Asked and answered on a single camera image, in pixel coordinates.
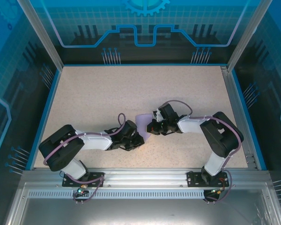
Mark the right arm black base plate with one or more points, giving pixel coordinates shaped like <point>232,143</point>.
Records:
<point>193,180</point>

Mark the right aluminium frame post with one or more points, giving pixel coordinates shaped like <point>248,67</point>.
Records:
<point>248,35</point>

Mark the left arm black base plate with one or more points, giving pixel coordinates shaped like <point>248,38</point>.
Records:
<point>69,184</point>

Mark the right connector with green light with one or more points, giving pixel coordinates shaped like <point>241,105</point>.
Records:
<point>217,191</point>

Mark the aluminium frame post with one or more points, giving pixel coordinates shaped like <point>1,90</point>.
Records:
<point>42,35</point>
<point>248,35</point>

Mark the left aluminium frame post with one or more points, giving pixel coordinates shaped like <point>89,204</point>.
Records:
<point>42,35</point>

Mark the connector with green light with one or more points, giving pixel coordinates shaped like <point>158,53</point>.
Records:
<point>217,191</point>
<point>80,190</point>

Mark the blue table edge strip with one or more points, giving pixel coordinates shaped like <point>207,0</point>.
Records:
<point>44,119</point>
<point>247,117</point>

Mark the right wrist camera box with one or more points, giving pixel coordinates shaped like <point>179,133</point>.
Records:
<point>158,116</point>

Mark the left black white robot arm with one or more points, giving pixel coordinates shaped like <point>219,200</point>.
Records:
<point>93,141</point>

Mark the left connector with green light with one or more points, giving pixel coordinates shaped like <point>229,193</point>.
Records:
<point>80,190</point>

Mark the aluminium side rail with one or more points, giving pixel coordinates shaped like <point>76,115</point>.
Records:
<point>233,93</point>

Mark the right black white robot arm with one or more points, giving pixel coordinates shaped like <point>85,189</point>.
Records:
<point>192,124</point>

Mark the steel sheet tray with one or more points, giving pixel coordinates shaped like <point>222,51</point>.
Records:
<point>140,213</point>

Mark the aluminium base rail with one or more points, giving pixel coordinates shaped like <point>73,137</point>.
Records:
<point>142,177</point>

